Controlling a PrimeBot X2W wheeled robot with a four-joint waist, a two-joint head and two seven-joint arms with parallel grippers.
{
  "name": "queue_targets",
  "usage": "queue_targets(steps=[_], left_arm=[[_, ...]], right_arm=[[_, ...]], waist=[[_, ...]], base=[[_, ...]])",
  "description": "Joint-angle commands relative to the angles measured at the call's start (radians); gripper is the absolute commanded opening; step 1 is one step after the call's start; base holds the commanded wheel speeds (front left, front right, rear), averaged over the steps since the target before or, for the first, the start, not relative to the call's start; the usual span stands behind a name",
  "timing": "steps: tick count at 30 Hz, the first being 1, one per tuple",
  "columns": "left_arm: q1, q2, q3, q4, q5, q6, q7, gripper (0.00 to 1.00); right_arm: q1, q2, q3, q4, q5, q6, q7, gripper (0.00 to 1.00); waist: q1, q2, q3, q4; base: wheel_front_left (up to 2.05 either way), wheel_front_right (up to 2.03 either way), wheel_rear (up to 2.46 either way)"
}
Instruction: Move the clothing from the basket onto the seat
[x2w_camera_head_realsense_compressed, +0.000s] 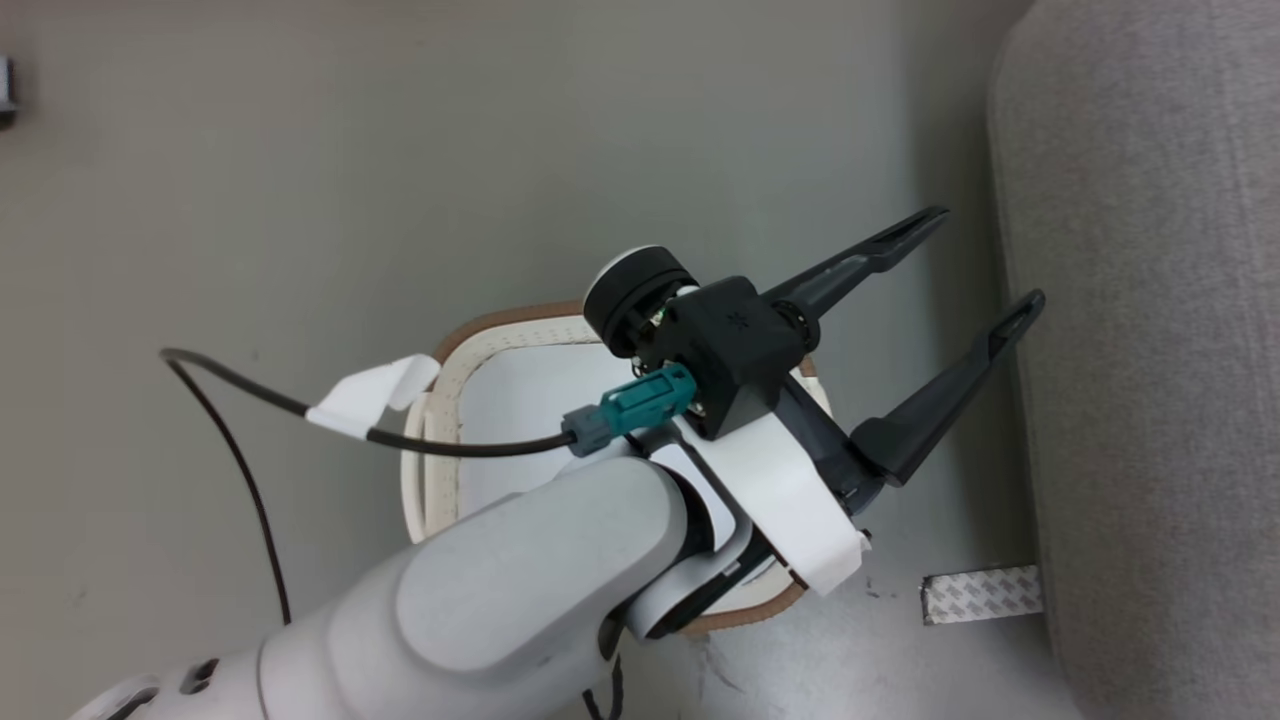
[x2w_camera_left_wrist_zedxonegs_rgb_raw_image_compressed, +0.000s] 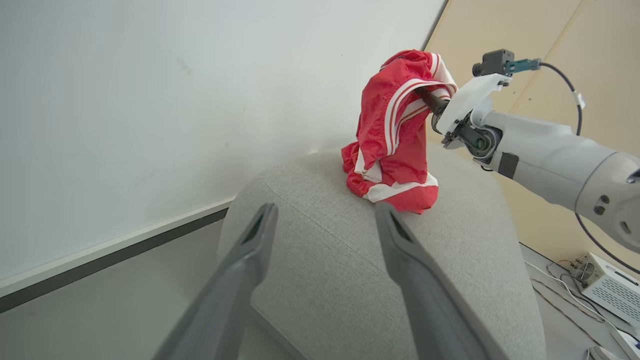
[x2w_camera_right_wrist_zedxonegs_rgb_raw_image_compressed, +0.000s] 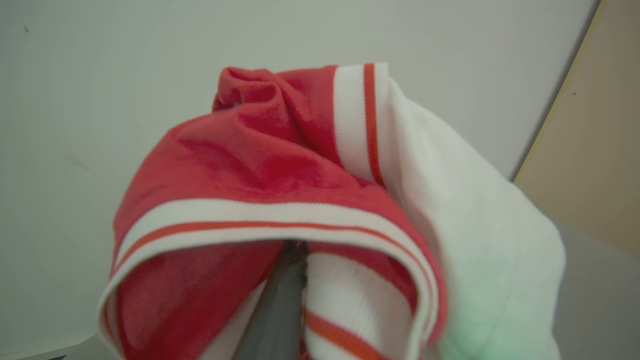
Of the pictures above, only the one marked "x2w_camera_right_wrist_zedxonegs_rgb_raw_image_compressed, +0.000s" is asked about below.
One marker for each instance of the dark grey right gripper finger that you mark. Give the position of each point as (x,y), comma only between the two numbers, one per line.
(277,310)

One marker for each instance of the red garment with white stripes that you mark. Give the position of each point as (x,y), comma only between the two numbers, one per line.
(240,165)

